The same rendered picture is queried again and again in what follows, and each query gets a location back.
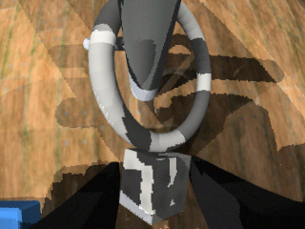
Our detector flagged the blue tray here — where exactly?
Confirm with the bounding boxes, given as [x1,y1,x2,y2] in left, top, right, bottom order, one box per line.
[0,199,41,229]

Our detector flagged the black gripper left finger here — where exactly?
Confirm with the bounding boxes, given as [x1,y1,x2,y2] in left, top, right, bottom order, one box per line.
[30,161,121,229]

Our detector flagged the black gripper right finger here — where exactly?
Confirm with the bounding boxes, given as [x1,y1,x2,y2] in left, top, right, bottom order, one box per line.
[188,156,305,229]

